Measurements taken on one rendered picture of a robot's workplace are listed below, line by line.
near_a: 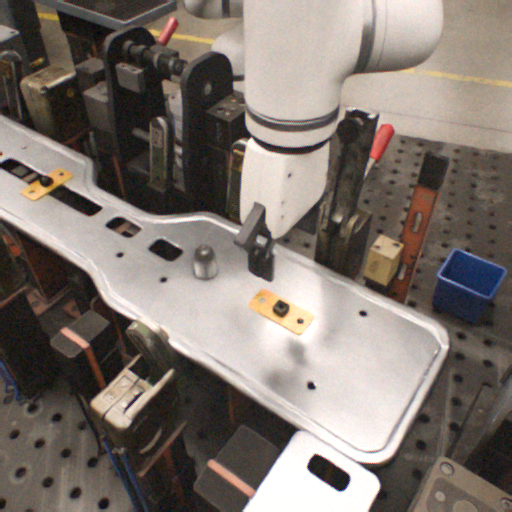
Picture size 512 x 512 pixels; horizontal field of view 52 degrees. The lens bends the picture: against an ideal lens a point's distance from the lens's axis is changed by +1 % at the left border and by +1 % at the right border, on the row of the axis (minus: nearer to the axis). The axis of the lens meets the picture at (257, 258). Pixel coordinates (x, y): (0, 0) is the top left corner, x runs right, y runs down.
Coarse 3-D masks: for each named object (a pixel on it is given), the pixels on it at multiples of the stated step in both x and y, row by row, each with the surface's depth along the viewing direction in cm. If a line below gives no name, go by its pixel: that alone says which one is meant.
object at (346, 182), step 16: (352, 112) 62; (368, 112) 61; (336, 128) 61; (352, 128) 59; (368, 128) 61; (352, 144) 64; (368, 144) 63; (336, 160) 65; (352, 160) 65; (336, 176) 67; (352, 176) 66; (336, 192) 69; (352, 192) 66; (336, 208) 72; (352, 208) 68
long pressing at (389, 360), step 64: (0, 128) 98; (0, 192) 85; (64, 256) 75; (128, 256) 75; (192, 256) 75; (128, 320) 68; (192, 320) 67; (256, 320) 67; (320, 320) 67; (384, 320) 67; (256, 384) 60; (320, 384) 60; (384, 384) 60; (384, 448) 55
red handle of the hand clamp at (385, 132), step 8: (384, 128) 71; (392, 128) 71; (376, 136) 71; (384, 136) 71; (392, 136) 72; (376, 144) 71; (384, 144) 71; (376, 152) 71; (368, 160) 71; (376, 160) 71; (368, 168) 71; (368, 176) 72; (344, 208) 70; (336, 216) 70
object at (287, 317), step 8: (264, 288) 70; (256, 296) 69; (264, 296) 69; (272, 296) 69; (248, 304) 68; (256, 304) 68; (264, 304) 68; (272, 304) 68; (288, 304) 67; (264, 312) 67; (272, 312) 67; (280, 312) 66; (288, 312) 67; (296, 312) 67; (304, 312) 67; (272, 320) 66; (280, 320) 66; (288, 320) 66; (296, 320) 66; (304, 320) 66; (312, 320) 66; (288, 328) 65; (296, 328) 65; (304, 328) 65
